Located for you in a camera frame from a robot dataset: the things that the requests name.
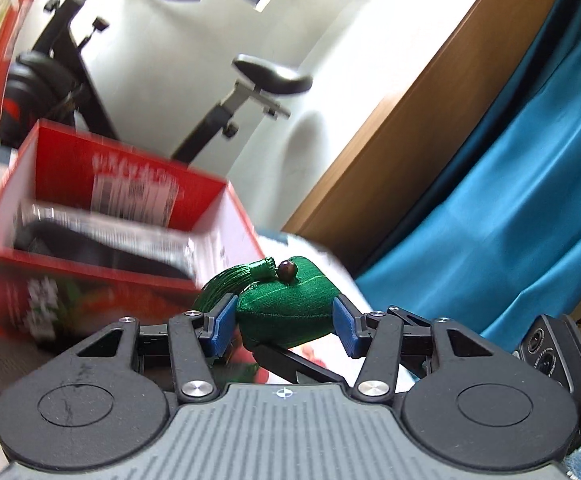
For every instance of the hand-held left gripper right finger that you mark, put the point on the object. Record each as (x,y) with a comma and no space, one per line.
(344,325)

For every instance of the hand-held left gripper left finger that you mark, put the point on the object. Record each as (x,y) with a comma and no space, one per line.
(224,322)

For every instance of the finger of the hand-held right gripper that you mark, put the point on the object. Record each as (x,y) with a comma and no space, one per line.
(295,367)

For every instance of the green tasselled fabric pouch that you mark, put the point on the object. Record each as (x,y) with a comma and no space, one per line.
(290,310)

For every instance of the black pouch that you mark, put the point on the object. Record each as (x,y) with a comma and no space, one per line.
(95,255)

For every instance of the red cardboard box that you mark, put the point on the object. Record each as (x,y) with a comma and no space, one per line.
(70,160)

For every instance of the blue curtain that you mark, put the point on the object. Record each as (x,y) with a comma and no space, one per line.
(495,185)

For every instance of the brown wooden panel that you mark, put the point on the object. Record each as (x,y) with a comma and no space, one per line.
(420,110)

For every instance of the black exercise bike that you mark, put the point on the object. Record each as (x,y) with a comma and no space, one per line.
(270,77)

